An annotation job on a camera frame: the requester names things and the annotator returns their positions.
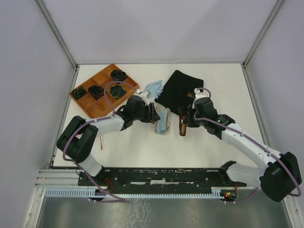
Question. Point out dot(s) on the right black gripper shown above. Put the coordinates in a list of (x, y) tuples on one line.
[(189, 122)]

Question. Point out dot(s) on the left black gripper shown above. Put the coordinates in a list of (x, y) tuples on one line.
[(151, 117)]

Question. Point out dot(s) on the brown sunglasses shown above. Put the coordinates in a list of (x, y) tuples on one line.
[(182, 112)]

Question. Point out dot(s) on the light blue cleaning cloth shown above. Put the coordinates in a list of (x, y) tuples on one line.
[(161, 126)]

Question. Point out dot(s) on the marble pattern glasses case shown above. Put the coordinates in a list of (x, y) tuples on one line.
[(158, 109)]

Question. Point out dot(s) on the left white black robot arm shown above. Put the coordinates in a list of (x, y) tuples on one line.
[(77, 140)]

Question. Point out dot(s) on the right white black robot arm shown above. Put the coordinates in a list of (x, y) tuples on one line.
[(276, 174)]

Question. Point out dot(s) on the red sunglasses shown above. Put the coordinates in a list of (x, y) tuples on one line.
[(101, 142)]

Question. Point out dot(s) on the rolled blue yellow belt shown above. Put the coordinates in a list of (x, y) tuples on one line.
[(117, 91)]

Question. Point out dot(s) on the crumpled light blue cloth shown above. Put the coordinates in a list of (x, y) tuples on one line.
[(154, 88)]

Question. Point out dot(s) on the black folded cloth pouch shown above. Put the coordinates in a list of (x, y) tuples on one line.
[(178, 91)]

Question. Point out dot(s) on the rolled black belt top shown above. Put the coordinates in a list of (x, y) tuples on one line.
[(118, 75)]

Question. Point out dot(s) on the wooden compartment tray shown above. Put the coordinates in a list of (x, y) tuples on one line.
[(103, 106)]

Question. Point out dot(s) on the rolled black belt middle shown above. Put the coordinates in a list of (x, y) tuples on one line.
[(96, 91)]

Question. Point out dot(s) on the rolled green black belt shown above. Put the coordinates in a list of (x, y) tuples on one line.
[(78, 92)]

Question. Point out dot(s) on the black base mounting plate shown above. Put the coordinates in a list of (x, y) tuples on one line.
[(115, 178)]

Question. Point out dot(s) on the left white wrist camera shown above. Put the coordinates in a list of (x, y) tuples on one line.
[(144, 95)]

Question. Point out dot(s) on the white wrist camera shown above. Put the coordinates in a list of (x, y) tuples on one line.
[(199, 93), (144, 95)]

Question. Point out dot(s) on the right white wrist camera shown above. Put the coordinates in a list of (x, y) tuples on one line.
[(199, 93)]

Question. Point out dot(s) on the right aluminium frame post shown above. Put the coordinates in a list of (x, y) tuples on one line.
[(263, 31)]

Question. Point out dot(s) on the aluminium frame post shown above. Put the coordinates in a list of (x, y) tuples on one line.
[(55, 31), (263, 31)]

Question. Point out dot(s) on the white slotted cable duct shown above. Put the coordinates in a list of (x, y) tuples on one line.
[(143, 191)]

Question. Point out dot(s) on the left aluminium frame post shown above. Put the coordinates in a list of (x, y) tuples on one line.
[(55, 31)]

